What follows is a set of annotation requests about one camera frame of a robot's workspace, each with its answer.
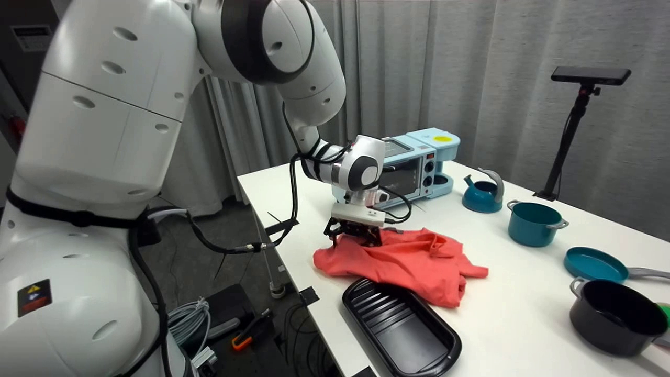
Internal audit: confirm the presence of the teal pot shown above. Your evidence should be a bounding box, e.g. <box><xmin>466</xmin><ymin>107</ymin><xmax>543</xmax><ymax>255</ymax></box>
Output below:
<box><xmin>506</xmin><ymin>199</ymin><xmax>571</xmax><ymax>248</ymax></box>

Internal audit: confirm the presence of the black ribbed baking tray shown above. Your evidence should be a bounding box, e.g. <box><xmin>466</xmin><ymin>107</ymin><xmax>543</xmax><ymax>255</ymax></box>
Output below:
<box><xmin>342</xmin><ymin>278</ymin><xmax>463</xmax><ymax>377</ymax></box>

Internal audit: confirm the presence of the light blue toaster oven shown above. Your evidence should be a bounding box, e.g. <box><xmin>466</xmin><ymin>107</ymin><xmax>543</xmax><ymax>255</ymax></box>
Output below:
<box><xmin>332</xmin><ymin>128</ymin><xmax>462</xmax><ymax>210</ymax></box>

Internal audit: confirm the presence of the teal frying pan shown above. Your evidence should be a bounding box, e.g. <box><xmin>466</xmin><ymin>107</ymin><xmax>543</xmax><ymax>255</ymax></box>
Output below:
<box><xmin>563</xmin><ymin>246</ymin><xmax>670</xmax><ymax>284</ymax></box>

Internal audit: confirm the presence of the coil of grey cable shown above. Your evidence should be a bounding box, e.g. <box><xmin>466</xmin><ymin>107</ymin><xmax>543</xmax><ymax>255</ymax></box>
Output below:
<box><xmin>167</xmin><ymin>297</ymin><xmax>211</xmax><ymax>347</ymax></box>

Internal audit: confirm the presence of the teal kettle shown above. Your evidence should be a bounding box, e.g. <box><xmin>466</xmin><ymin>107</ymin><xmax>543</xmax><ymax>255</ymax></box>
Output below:
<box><xmin>461</xmin><ymin>168</ymin><xmax>506</xmax><ymax>214</ymax></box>

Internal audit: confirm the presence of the toaster oven door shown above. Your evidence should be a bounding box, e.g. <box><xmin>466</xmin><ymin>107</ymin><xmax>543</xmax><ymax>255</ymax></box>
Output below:
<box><xmin>378</xmin><ymin>154</ymin><xmax>425</xmax><ymax>203</ymax></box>

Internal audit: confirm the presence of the black cable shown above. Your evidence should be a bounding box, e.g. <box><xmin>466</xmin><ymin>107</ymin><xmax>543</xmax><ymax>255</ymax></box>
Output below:
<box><xmin>282</xmin><ymin>303</ymin><xmax>337</xmax><ymax>377</ymax></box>

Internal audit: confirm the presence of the camera on mount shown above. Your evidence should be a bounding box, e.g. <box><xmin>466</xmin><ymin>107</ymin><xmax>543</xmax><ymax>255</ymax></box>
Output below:
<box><xmin>533</xmin><ymin>66</ymin><xmax>632</xmax><ymax>203</ymax></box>

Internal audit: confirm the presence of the black pot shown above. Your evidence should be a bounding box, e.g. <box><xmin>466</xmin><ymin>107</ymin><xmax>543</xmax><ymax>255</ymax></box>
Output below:
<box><xmin>569</xmin><ymin>277</ymin><xmax>670</xmax><ymax>358</ymax></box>

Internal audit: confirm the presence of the orange and black clamp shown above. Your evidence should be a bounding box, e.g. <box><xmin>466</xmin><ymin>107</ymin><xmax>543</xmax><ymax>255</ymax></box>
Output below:
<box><xmin>231</xmin><ymin>308</ymin><xmax>273</xmax><ymax>351</ymax></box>

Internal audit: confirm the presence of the coral red shirt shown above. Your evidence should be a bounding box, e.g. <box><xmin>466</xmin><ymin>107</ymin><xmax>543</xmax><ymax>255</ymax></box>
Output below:
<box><xmin>313</xmin><ymin>228</ymin><xmax>489</xmax><ymax>309</ymax></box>

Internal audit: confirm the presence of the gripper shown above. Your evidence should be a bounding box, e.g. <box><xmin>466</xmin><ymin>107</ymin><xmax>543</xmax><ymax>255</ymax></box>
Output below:
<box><xmin>323</xmin><ymin>218</ymin><xmax>384</xmax><ymax>248</ymax></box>

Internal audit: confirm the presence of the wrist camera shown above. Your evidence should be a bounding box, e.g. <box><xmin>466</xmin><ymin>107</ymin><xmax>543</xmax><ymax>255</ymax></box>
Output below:
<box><xmin>331</xmin><ymin>203</ymin><xmax>387</xmax><ymax>227</ymax></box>

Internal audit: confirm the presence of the black box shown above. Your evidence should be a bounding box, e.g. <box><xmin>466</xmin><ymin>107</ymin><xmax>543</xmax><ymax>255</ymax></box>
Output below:
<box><xmin>203</xmin><ymin>284</ymin><xmax>258</xmax><ymax>338</ymax></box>

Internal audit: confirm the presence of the grey curtain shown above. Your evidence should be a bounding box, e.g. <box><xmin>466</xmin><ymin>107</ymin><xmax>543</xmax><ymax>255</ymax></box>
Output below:
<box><xmin>157</xmin><ymin>0</ymin><xmax>670</xmax><ymax>241</ymax></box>

